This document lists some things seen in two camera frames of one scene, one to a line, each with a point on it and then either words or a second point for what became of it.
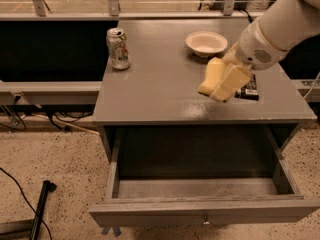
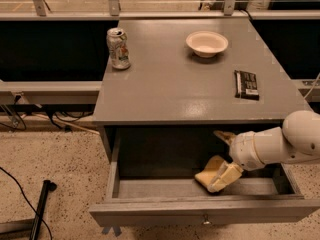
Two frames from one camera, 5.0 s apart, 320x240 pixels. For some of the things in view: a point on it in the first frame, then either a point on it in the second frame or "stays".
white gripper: x=254 y=47 -> x=242 y=149
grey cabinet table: x=160 y=87 stays
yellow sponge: x=214 y=73 -> x=213 y=166
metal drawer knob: x=206 y=222 stays
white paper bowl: x=206 y=43 stays
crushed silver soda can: x=117 y=43 stays
